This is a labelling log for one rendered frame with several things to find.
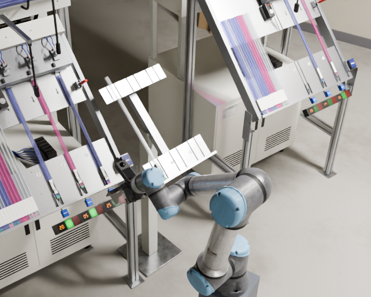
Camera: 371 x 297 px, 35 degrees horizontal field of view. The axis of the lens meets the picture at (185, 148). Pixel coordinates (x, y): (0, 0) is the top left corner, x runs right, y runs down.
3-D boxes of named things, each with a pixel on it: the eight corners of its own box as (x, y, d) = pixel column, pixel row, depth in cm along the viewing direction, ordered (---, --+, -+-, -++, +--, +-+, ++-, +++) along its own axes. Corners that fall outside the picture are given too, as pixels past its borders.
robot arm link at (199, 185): (278, 156, 190) (185, 167, 228) (257, 171, 184) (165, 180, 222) (291, 188, 192) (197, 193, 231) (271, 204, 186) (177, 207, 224)
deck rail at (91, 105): (125, 180, 259) (130, 177, 254) (121, 181, 258) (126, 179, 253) (58, 33, 261) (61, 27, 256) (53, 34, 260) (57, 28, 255)
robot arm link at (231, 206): (231, 281, 221) (271, 188, 183) (204, 305, 213) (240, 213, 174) (207, 260, 226) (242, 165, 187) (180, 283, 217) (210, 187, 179)
